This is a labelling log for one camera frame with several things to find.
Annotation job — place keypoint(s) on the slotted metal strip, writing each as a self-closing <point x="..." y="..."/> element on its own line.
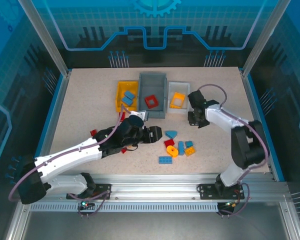
<point x="152" y="207"/>

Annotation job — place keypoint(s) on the small red lego brick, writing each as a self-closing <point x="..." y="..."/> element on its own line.
<point x="93" y="132"/>
<point x="169" y="143"/>

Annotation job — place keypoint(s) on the aluminum frame post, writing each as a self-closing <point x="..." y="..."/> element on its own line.
<point x="263" y="37"/>
<point x="47" y="37"/>

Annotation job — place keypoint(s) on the gray plastic bin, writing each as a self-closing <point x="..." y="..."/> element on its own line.
<point x="152" y="85"/>

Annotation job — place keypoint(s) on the yellow lego window frame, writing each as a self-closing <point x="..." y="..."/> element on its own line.
<point x="177" y="94"/>

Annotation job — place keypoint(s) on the red lego window frame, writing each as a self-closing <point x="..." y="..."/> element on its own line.
<point x="146" y="100"/>

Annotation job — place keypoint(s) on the yellow plastic bin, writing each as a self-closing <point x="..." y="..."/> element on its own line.
<point x="122" y="86"/>

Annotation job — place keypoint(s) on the small LED connector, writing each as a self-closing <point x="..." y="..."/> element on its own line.
<point x="85" y="203"/>
<point x="232" y="205"/>

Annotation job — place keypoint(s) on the tall red lego brick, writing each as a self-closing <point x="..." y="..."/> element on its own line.
<point x="124" y="150"/>

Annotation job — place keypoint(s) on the aluminum front rail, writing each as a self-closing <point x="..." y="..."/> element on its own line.
<point x="152" y="187"/>

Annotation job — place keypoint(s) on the white plastic bin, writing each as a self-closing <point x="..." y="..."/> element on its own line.
<point x="178" y="86"/>

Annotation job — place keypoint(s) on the blue rectangular lego brick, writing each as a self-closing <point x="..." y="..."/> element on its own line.
<point x="127" y="101"/>
<point x="165" y="160"/>
<point x="129" y="94"/>

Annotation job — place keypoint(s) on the small yellow lego brick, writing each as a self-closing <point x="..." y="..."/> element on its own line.
<point x="190" y="151"/>

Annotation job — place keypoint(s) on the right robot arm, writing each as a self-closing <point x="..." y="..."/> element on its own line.
<point x="222" y="117"/>

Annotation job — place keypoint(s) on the slim blue lego brick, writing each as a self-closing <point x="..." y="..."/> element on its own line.
<point x="181" y="148"/>

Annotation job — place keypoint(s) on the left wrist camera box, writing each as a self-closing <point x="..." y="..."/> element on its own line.
<point x="143" y="115"/>

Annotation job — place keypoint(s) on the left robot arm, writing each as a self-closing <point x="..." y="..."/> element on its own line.
<point x="65" y="155"/>

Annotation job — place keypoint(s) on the yellow round lego piece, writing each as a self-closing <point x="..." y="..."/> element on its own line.
<point x="176" y="153"/>

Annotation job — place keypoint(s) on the blue quarter-round lego piece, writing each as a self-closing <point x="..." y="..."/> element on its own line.
<point x="172" y="134"/>

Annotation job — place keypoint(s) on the small blue lego piece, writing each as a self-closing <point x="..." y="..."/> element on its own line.
<point x="189" y="144"/>

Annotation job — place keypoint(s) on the blue table border strip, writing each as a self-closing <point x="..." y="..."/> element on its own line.
<point x="260" y="112"/>
<point x="52" y="112"/>

